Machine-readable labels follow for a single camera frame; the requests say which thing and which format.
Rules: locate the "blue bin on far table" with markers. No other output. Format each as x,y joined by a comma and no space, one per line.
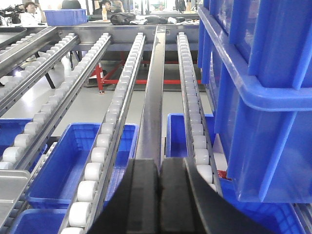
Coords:
65,17

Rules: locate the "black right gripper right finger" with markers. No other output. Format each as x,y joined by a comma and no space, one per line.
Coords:
190,206

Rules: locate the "seated person in white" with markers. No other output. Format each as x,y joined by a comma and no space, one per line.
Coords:
33,15

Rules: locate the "silver ribbed tray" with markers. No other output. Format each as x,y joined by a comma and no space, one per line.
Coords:
12,184

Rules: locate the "white roller track left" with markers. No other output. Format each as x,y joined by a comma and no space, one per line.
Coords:
29,143

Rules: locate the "blue bin lower right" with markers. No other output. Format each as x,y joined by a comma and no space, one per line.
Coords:
176,138

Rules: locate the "red steel frame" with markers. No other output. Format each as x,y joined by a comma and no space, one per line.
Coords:
112,71

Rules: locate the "steel divider rail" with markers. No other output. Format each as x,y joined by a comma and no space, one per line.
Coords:
149,138

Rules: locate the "orange juice bottle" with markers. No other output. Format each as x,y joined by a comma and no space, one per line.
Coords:
104,13

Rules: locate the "blue bin lower middle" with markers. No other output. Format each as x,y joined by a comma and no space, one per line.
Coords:
53,187

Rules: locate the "blue bin far left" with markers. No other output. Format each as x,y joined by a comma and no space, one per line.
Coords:
9,129

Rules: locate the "blue bin bottom left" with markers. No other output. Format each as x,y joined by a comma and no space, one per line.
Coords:
38,221

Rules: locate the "white roller track right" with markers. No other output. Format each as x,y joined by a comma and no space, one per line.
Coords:
199,147

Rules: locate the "large blue stacked crate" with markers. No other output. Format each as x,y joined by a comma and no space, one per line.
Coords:
256,59

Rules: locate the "white roller track centre-left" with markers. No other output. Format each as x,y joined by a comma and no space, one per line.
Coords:
91,191

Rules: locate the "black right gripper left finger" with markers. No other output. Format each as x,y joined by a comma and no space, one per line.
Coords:
133,208

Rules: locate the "black bag on table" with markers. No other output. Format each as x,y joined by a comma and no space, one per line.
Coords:
122,18

